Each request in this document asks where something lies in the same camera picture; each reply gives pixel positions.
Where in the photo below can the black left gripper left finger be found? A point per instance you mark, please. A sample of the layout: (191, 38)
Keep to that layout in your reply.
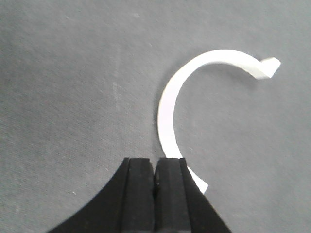
(124, 205)

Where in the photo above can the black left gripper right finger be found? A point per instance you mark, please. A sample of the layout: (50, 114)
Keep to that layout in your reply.
(180, 207)

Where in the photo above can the white PVC pipe clamp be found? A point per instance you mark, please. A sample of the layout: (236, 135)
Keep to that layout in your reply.
(258, 69)

